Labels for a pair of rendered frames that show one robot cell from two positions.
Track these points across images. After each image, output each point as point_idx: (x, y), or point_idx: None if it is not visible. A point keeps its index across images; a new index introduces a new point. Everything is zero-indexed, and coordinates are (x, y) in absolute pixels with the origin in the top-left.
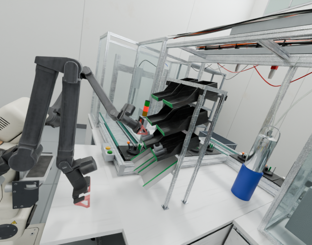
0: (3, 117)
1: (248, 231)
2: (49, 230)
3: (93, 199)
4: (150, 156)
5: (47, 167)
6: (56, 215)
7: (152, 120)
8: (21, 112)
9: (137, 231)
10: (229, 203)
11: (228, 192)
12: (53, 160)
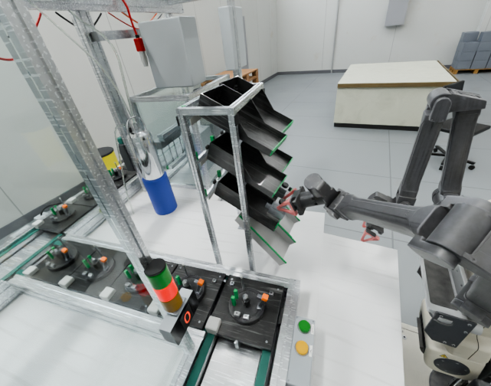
0: None
1: None
2: (391, 256)
3: (347, 270)
4: (263, 233)
5: (427, 275)
6: (388, 266)
7: (270, 185)
8: None
9: (312, 226)
10: (198, 207)
11: (175, 214)
12: (424, 296)
